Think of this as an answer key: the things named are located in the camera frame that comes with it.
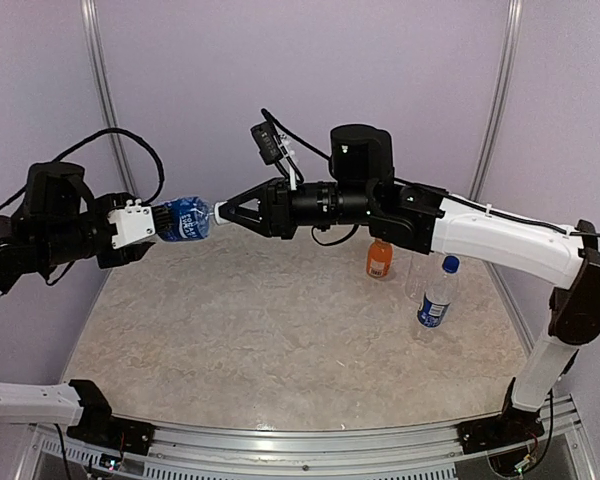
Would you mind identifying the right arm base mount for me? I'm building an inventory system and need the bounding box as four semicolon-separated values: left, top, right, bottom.
456;378;545;455

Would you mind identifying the clear empty bottle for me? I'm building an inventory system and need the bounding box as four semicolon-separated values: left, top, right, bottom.
405;253;429;302

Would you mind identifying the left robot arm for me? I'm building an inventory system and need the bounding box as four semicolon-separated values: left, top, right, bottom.
0;162;157;445

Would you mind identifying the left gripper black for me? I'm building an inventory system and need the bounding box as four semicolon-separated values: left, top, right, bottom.
39;191;150;269

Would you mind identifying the right aluminium post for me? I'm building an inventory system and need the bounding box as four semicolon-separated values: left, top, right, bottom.
469;0;523;201

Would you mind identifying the orange drink bottle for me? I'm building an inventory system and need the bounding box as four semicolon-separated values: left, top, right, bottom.
366;238;393;279

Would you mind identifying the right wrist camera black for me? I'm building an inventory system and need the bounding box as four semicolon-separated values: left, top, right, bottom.
250;122;283;165

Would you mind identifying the blue label bottle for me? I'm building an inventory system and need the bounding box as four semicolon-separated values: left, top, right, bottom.
151;196;213;242
417;255;460;328

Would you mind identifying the aluminium front rail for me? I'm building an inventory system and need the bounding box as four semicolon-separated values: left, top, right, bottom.
11;396;600;479

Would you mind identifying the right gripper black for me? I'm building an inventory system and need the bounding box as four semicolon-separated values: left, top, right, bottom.
217;177;374;241

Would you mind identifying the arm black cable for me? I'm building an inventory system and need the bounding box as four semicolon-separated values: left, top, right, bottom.
0;127;165;286
259;107;600;321

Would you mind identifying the white bottle cap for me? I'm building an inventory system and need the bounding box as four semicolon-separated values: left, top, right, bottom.
213;201;228;225

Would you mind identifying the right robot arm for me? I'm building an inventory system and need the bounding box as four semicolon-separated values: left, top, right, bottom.
215;124;600;444

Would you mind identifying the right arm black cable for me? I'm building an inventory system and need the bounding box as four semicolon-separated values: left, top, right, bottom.
259;107;600;321

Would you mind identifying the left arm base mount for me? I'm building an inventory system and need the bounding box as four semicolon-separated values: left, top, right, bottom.
66;379;155;456

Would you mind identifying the left aluminium post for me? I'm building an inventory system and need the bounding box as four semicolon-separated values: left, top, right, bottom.
80;0;137;194

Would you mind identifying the blue label bottle standing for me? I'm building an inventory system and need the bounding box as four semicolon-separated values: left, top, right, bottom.
417;255;460;328

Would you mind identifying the aluminium post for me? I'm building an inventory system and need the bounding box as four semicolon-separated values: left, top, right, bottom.
80;0;137;194
469;0;523;201

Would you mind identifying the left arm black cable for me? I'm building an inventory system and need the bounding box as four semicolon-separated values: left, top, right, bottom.
0;127;165;286

